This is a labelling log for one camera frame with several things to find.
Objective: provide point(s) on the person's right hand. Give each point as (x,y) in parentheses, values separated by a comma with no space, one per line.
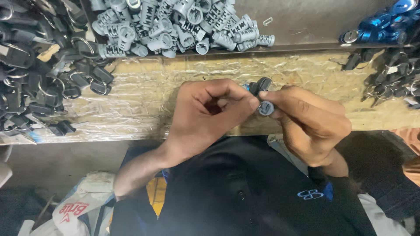
(321,131)

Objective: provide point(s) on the person's left hand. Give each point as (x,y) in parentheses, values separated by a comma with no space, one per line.
(197,131)

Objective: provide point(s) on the grey lock cylinder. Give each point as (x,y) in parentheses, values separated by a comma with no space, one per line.
(265,108)

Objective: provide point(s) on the black key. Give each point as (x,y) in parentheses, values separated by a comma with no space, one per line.
(260,85)

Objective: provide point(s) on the clear plastic table cover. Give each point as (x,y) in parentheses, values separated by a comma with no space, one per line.
(147,91)

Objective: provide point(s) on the person's black shirt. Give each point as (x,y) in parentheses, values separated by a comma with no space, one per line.
(236,196)

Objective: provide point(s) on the dark fabric bundle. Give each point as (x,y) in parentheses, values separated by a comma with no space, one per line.
(384,177)

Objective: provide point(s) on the small heap of black ringed keys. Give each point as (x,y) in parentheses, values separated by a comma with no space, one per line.
(393,75)

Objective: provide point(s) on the white cloth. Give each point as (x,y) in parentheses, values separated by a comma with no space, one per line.
(380,219)

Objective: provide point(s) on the pile of grey lock cylinders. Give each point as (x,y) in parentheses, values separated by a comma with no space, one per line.
(164,26)

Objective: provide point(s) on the small clear plastic clip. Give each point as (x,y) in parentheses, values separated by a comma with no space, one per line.
(267,21)

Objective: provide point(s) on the heap of blue metal parts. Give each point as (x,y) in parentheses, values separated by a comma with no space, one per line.
(387,26)

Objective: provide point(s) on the white plastic bag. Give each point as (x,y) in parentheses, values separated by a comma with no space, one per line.
(78,206)

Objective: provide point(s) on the large heap of black ringed keys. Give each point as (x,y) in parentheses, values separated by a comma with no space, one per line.
(29,65)

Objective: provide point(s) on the white plastic object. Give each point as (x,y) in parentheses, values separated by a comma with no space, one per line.
(5,170)

